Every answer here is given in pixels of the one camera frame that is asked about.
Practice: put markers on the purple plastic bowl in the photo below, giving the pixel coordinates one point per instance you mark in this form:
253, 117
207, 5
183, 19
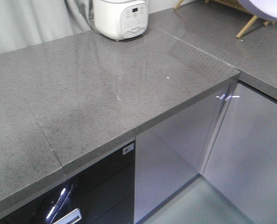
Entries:
265, 9

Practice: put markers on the white curtain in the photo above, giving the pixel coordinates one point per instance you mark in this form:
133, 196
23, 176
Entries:
26, 23

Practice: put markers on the white rice cooker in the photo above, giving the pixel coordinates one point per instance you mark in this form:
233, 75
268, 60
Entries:
120, 19

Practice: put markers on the black disinfection cabinet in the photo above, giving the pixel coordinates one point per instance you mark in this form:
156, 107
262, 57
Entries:
101, 194

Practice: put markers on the grey side cabinet door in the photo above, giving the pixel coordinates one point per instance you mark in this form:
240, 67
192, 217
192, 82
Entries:
242, 164

